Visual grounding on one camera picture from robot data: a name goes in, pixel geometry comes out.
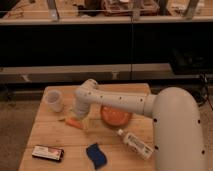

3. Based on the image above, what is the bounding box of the orange pepper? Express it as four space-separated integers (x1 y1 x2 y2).
63 118 83 130

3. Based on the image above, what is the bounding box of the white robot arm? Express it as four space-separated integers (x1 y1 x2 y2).
73 79 208 171

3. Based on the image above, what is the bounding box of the orange round plate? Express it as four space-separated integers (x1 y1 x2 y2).
100 106 132 127

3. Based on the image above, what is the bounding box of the blue sponge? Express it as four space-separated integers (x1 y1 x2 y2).
86 143 107 169

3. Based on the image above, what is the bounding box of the translucent plastic cup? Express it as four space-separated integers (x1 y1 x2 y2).
44 90 64 113

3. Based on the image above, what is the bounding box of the black and white box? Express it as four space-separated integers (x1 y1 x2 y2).
32 145 64 162

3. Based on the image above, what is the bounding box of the white plastic bottle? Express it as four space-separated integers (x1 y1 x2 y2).
116 129 153 160

